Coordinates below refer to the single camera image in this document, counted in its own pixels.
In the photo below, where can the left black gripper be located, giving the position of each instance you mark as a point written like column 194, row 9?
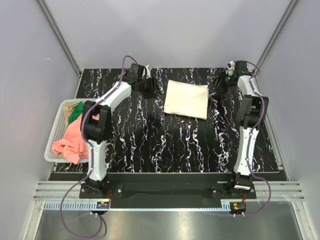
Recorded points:
column 153, row 91

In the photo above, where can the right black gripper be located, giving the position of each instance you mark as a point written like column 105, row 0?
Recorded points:
column 221, row 88

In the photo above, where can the cream white t shirt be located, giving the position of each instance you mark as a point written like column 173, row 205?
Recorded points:
column 186, row 99

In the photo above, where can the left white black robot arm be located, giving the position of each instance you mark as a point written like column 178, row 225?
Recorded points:
column 96, row 122

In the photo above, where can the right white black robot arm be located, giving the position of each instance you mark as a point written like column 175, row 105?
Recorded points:
column 250, row 118

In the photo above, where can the green t shirt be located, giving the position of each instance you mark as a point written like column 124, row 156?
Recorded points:
column 78, row 110

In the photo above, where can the beige t shirt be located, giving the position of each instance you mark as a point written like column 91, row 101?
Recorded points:
column 67, row 109

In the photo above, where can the salmon pink t shirt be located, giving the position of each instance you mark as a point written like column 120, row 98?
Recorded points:
column 72, row 146

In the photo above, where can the white plastic laundry basket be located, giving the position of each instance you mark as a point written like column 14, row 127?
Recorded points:
column 58, row 131

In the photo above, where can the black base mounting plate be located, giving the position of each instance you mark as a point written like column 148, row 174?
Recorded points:
column 204, row 200

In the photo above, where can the right small circuit board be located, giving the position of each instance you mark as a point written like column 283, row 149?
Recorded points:
column 239, row 206

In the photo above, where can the small circuit board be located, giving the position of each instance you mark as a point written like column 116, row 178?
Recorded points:
column 103, row 205
column 239, row 206

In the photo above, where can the left small circuit board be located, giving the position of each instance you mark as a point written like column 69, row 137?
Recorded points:
column 103, row 205

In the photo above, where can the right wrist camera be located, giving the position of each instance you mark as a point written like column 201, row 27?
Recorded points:
column 230, row 68

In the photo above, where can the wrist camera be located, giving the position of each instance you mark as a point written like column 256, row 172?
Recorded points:
column 230, row 68
column 147, row 72

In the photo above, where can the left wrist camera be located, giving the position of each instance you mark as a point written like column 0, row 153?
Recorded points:
column 147, row 72

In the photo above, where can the right aluminium frame post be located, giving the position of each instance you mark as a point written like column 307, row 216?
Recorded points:
column 277, row 31

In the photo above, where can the aluminium frame post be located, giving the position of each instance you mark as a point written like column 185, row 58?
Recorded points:
column 277, row 31
column 56, row 31

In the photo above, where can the left aluminium frame post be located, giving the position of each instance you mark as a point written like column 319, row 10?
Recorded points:
column 56, row 31

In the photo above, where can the aluminium front rail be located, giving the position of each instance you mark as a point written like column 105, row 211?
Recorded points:
column 55, row 190

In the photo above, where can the white slotted cable duct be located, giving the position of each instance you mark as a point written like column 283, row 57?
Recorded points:
column 72, row 205

